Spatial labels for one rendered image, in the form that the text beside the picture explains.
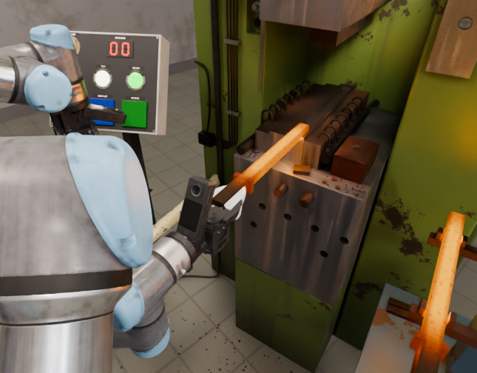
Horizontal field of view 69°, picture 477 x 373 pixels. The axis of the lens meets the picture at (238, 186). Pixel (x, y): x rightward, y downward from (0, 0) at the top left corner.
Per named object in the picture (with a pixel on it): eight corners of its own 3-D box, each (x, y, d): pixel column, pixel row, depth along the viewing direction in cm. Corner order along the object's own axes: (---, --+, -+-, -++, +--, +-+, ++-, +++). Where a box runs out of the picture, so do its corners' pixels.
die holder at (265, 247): (332, 306, 112) (362, 200, 85) (234, 257, 129) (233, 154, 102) (381, 210, 149) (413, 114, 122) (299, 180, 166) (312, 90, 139)
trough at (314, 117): (303, 142, 93) (304, 138, 92) (285, 137, 96) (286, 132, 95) (355, 90, 121) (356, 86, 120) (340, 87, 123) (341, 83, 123)
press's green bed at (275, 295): (313, 374, 141) (332, 307, 113) (234, 326, 158) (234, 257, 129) (358, 279, 178) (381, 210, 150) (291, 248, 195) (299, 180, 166)
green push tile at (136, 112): (145, 127, 102) (146, 101, 100) (121, 126, 102) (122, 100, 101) (147, 127, 103) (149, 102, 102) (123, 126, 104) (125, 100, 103)
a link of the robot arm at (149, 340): (116, 323, 69) (103, 289, 62) (174, 320, 69) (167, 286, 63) (106, 363, 63) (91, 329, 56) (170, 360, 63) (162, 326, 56)
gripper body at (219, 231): (203, 225, 76) (165, 261, 68) (200, 194, 71) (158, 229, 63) (232, 239, 72) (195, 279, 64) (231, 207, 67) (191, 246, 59)
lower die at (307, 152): (316, 169, 96) (322, 143, 90) (254, 149, 104) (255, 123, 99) (364, 112, 123) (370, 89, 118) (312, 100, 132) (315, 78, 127)
